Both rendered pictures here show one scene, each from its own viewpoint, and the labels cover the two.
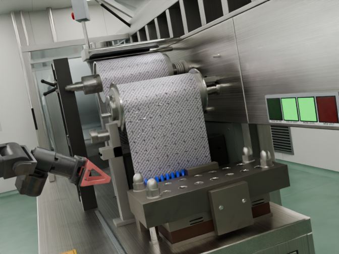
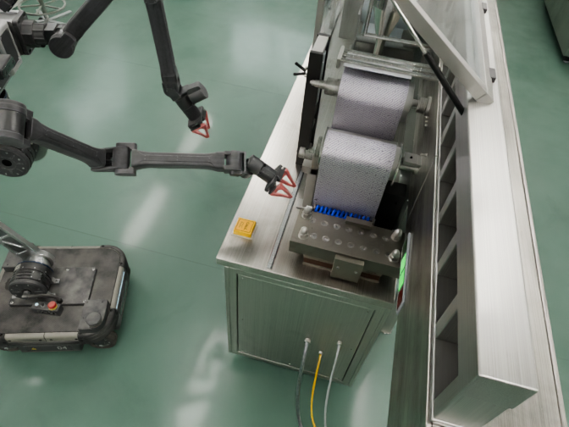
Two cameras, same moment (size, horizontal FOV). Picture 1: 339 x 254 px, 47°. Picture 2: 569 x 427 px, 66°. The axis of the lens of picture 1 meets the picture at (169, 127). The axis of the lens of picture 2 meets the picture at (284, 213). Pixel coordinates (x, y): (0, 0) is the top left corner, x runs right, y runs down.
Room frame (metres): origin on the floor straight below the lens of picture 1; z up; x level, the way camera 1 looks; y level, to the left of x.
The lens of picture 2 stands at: (0.03, -0.32, 2.23)
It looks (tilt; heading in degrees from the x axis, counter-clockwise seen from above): 49 degrees down; 28
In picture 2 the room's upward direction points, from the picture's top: 7 degrees clockwise
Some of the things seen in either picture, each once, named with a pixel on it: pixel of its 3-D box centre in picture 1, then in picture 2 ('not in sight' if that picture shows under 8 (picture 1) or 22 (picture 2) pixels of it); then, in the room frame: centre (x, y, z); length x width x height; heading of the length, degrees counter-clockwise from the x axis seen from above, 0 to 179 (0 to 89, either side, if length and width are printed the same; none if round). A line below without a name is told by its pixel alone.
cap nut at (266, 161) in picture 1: (265, 157); (395, 254); (1.01, -0.24, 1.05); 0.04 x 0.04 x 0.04
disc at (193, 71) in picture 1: (196, 92); (396, 163); (1.20, -0.10, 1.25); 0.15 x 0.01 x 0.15; 18
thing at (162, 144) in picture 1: (170, 146); (347, 195); (1.10, 0.01, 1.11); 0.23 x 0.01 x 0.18; 108
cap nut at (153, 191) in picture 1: (152, 187); (303, 231); (0.91, 0.07, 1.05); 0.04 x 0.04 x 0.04
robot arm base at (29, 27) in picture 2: not in sight; (35, 33); (0.80, 1.13, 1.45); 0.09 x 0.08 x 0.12; 37
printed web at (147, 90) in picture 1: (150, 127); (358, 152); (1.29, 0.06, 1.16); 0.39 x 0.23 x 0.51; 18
